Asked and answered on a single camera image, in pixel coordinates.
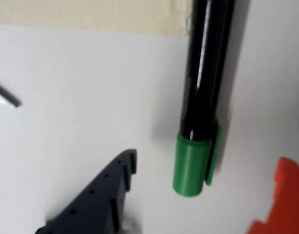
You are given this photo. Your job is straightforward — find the blue-handled scissors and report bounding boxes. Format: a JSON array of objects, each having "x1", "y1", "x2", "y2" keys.
[{"x1": 0, "y1": 80, "x2": 22, "y2": 108}]

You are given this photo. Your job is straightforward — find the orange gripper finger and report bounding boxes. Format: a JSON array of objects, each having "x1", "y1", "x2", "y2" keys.
[{"x1": 245, "y1": 157, "x2": 299, "y2": 234}]

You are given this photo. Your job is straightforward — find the green marker with black barrel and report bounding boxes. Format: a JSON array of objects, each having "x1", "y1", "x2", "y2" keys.
[{"x1": 172, "y1": 0, "x2": 235, "y2": 197}]

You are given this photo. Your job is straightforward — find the long beige masking tape strip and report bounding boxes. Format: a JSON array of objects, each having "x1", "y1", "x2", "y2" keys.
[{"x1": 0, "y1": 0, "x2": 193, "y2": 37}]

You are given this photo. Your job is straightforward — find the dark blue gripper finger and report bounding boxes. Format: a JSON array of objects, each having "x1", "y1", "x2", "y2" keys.
[{"x1": 34, "y1": 149, "x2": 138, "y2": 234}]

